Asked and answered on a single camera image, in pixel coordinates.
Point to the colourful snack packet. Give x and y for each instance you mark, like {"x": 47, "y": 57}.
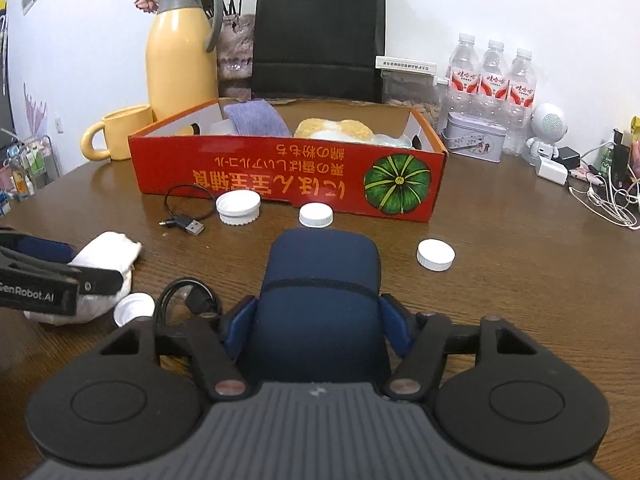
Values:
{"x": 635, "y": 150}

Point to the white bottle cap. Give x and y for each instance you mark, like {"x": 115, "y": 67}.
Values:
{"x": 134, "y": 309}
{"x": 316, "y": 215}
{"x": 436, "y": 255}

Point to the white and yellow plush toy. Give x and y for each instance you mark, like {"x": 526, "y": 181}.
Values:
{"x": 335, "y": 129}

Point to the yellow thermos jug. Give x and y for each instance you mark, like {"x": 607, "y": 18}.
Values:
{"x": 180, "y": 60}

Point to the flat white box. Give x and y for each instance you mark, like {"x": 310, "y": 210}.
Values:
{"x": 405, "y": 66}

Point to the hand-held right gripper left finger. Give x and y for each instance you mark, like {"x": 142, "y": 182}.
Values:
{"x": 240, "y": 330}

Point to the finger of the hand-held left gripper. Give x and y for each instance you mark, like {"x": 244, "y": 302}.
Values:
{"x": 42, "y": 250}
{"x": 102, "y": 281}

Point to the navy zip pouch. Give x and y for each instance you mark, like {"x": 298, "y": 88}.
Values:
{"x": 320, "y": 300}

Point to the white charger block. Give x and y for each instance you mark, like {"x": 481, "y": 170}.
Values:
{"x": 551, "y": 171}

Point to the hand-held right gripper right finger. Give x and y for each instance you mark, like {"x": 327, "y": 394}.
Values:
{"x": 397, "y": 327}

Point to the black paper bag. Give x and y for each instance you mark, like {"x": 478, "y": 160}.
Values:
{"x": 320, "y": 35}

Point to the clear water bottle red label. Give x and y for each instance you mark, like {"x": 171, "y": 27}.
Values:
{"x": 464, "y": 75}
{"x": 521, "y": 100}
{"x": 494, "y": 85}

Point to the yellow ceramic mug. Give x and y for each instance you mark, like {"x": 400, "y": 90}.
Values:
{"x": 127, "y": 132}

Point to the purple flower wall decal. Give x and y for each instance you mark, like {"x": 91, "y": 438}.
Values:
{"x": 35, "y": 115}

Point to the black power adapter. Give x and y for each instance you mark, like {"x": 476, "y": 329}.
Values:
{"x": 568, "y": 157}

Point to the pinkish glass vase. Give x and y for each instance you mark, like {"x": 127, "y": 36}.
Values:
{"x": 235, "y": 55}

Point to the purple knitted pouch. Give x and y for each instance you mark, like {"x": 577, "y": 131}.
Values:
{"x": 257, "y": 117}

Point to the white wall socket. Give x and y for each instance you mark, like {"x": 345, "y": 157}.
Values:
{"x": 59, "y": 124}

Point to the white robot speaker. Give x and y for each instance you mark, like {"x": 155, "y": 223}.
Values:
{"x": 547, "y": 127}

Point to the dark wall panel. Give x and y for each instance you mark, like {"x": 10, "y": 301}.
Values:
{"x": 5, "y": 65}

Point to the clear plastic food container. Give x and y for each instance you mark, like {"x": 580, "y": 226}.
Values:
{"x": 412, "y": 100}

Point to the white ridged jar lid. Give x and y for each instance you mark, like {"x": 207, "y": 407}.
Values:
{"x": 238, "y": 207}

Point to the red cardboard box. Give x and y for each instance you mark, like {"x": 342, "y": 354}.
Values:
{"x": 280, "y": 175}

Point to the pink small gadget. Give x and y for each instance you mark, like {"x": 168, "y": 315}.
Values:
{"x": 585, "y": 175}

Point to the black upright object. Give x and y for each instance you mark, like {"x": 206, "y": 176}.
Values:
{"x": 621, "y": 157}

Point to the white printed tin box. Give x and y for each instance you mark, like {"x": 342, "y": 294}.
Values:
{"x": 472, "y": 140}

